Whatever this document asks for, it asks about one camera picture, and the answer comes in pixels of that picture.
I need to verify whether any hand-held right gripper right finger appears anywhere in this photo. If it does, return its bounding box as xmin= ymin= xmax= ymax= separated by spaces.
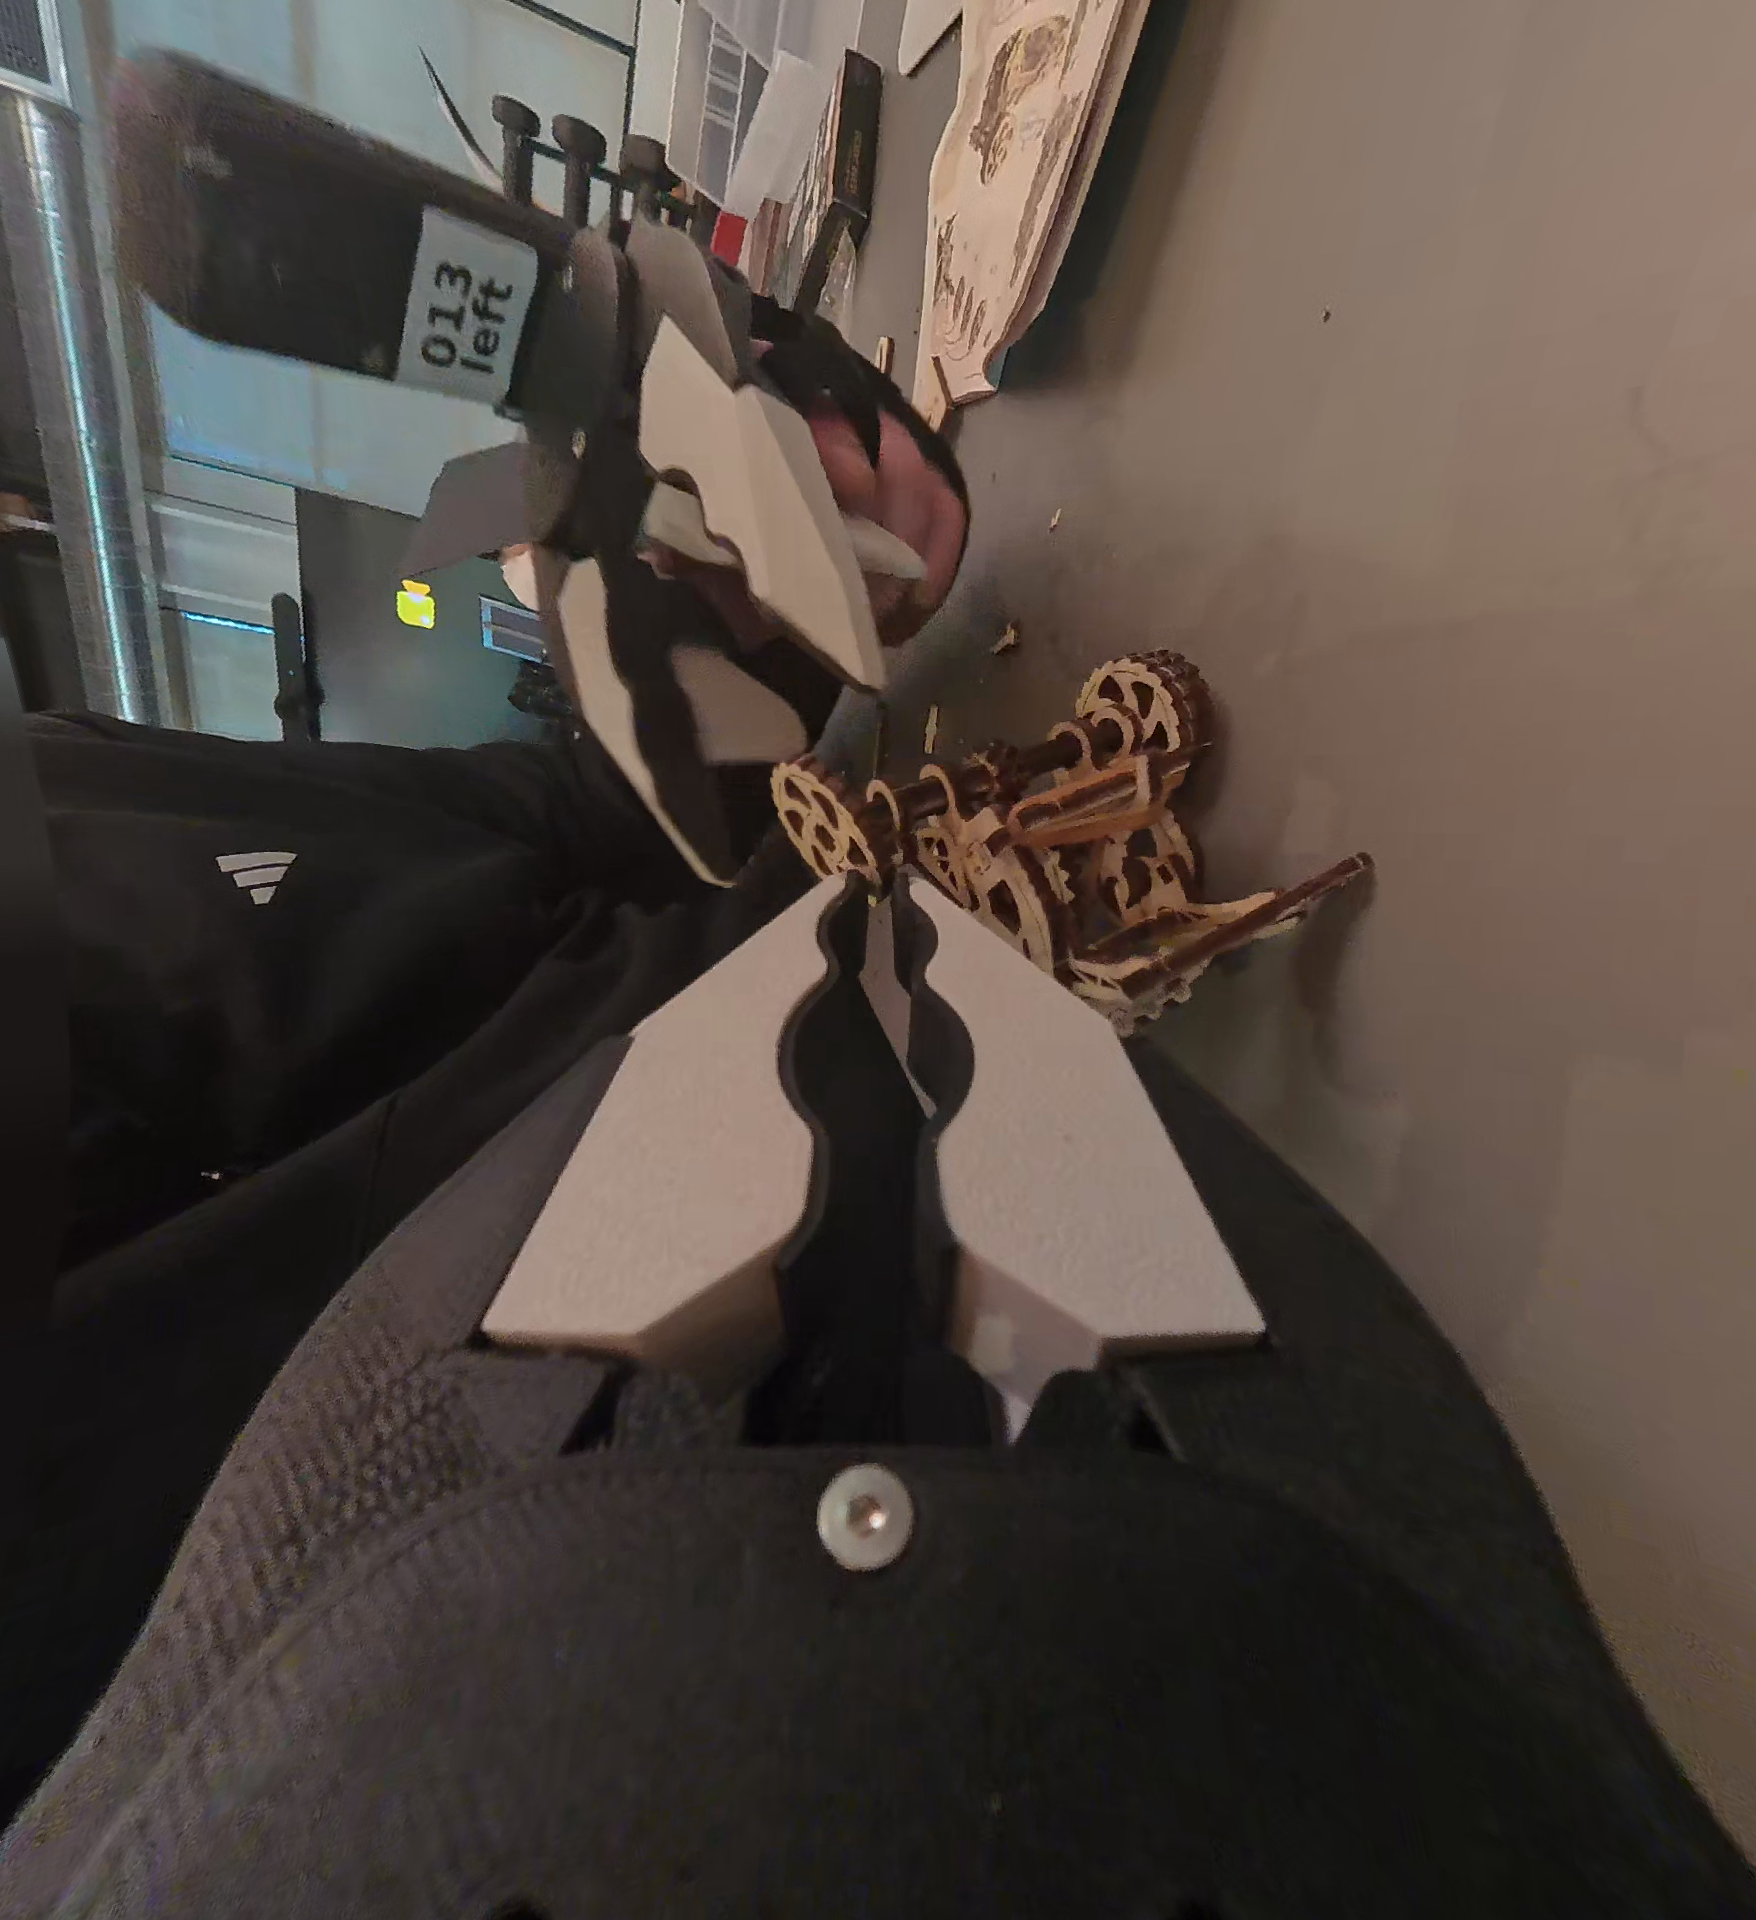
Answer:
xmin=887 ymin=881 xmax=1272 ymax=1426

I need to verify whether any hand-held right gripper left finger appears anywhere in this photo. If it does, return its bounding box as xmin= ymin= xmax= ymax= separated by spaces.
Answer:
xmin=479 ymin=881 xmax=862 ymax=1359

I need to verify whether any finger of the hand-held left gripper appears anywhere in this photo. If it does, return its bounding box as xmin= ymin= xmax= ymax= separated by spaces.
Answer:
xmin=632 ymin=319 xmax=887 ymax=695
xmin=550 ymin=552 xmax=817 ymax=889

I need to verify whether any wooden wheel disc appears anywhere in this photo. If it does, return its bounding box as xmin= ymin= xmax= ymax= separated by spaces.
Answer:
xmin=772 ymin=753 xmax=879 ymax=883

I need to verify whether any wooden buggy model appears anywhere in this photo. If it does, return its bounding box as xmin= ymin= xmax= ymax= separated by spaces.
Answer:
xmin=772 ymin=641 xmax=1378 ymax=1040

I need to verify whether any thick wooden wheel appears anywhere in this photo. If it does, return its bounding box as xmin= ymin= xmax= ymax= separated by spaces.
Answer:
xmin=1081 ymin=650 xmax=1210 ymax=767

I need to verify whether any person's left hand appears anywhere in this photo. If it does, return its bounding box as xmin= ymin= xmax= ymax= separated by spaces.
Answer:
xmin=806 ymin=405 xmax=972 ymax=650

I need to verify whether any black dumbbell rack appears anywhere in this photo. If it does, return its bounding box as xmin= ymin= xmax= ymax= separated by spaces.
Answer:
xmin=489 ymin=92 xmax=703 ymax=236

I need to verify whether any instruction booklet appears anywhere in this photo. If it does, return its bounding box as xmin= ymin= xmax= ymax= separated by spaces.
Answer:
xmin=897 ymin=0 xmax=1157 ymax=409

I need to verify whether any person's black clothing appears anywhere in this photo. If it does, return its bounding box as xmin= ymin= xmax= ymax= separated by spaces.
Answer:
xmin=0 ymin=708 xmax=822 ymax=1920

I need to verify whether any silver ventilation duct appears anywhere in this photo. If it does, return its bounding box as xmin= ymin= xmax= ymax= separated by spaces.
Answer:
xmin=0 ymin=87 xmax=169 ymax=726

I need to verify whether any black post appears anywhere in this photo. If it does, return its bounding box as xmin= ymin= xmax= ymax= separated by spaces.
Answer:
xmin=268 ymin=592 xmax=324 ymax=747

